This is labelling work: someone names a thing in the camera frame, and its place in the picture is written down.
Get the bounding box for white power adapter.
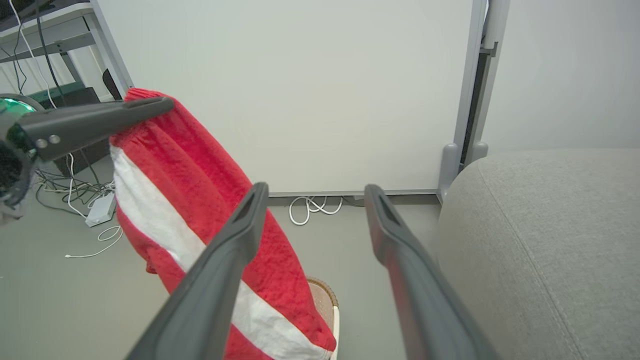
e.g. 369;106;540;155
85;194;117;227

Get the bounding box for grey fabric sofa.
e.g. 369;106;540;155
437;148;640;360

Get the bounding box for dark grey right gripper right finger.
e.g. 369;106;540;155
364;184;501;360

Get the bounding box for red white wide-striped garment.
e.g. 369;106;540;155
109;88;337;360

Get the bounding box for black hanging cable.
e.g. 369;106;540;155
35;0;67;107

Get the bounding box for tangled floor cables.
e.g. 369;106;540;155
34;165;117;217

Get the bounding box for white hanging cable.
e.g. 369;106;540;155
9;0;58;108

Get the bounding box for cream perforated laundry basket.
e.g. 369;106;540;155
306;276;341;360

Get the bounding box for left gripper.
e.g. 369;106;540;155
0;93;175;226

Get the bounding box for grey metal desk frame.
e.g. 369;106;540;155
0;0;103;86

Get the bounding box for white partition panel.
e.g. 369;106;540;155
482;0;640;153
92;0;488;197

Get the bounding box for grey partition post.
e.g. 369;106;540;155
467;0;511;166
90;0;135;97
439;0;488;202

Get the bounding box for white coiled floor cable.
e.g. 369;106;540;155
289;196;344;226

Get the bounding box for thin white floor cable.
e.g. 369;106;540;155
65;226;124;259

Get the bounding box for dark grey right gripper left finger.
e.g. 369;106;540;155
125;182;270;360

